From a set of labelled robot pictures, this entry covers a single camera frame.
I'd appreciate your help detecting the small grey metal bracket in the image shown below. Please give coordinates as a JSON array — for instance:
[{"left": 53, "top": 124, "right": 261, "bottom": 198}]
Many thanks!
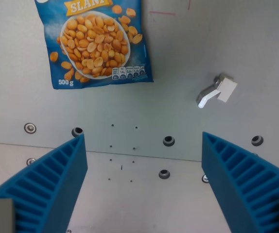
[{"left": 195, "top": 73, "right": 238, "bottom": 109}]

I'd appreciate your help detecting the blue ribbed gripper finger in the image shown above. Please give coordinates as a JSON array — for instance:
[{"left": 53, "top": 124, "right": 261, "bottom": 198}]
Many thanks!
[
  {"left": 0, "top": 133, "right": 88, "bottom": 233},
  {"left": 201, "top": 131, "right": 279, "bottom": 233}
]

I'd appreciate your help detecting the blue salted peanuts bag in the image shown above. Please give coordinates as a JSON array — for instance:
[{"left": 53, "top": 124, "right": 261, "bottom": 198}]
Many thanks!
[{"left": 34, "top": 0, "right": 155, "bottom": 90}]

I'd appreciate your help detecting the grey threaded table insert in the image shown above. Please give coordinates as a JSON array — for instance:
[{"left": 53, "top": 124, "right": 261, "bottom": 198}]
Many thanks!
[
  {"left": 71, "top": 127, "right": 84, "bottom": 138},
  {"left": 251, "top": 135, "right": 264, "bottom": 147},
  {"left": 162, "top": 135, "right": 175, "bottom": 147},
  {"left": 158, "top": 169, "right": 171, "bottom": 181}
]

